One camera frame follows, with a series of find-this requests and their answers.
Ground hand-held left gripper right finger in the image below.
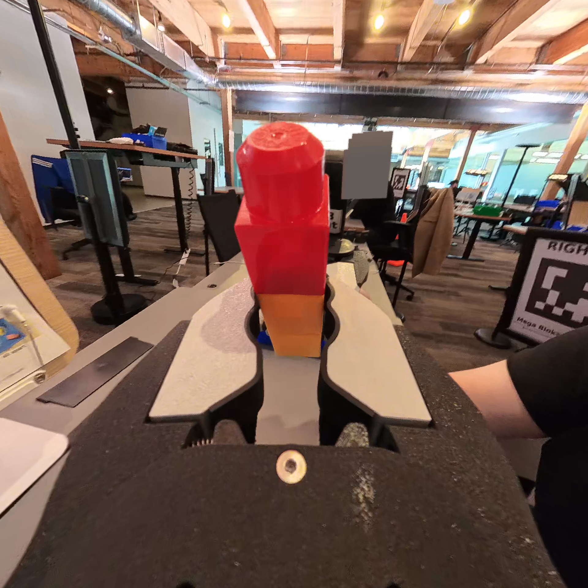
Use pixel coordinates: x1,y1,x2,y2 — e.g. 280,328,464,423
319,281,432,444

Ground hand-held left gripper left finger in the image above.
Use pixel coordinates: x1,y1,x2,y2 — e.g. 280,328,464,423
149,278,265,444

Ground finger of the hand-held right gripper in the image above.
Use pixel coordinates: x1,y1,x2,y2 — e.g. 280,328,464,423
326,262,366,291

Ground red mega block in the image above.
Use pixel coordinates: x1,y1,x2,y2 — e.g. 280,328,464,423
234,122,331,296

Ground yellow mega block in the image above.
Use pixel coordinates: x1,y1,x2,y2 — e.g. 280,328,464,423
271,333,322,358
255,293,326,336

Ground person's right forearm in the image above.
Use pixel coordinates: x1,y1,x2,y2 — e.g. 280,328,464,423
448,360,545,439

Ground black office chair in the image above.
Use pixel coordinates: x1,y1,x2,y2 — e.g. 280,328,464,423
370,220,416,322

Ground white power adapter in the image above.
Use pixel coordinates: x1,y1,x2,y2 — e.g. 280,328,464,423
172,248,191,288

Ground black flat plate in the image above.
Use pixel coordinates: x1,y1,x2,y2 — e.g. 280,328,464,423
37,337,154,408

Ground black round-base floor stand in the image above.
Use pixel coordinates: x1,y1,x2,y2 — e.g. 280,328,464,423
474,317,513,350

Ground black display panel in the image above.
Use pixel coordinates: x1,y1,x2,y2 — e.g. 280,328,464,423
198,190,243,276

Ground wooden work table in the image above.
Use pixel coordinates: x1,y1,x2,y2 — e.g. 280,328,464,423
452,211,511,262

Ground wooden board with instruction sheet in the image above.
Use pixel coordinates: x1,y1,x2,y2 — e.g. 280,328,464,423
0,216,80,405

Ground black floor lamp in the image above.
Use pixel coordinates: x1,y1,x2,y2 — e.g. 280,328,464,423
501,144,540,207

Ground framed panel on pole stand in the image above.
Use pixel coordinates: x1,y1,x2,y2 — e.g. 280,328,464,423
64,149,148,326

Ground wooden standing desk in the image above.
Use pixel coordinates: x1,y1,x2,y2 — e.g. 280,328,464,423
47,137,208,168

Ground blue jacket on chair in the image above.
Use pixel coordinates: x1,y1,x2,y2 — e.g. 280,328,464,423
31,155,76,223

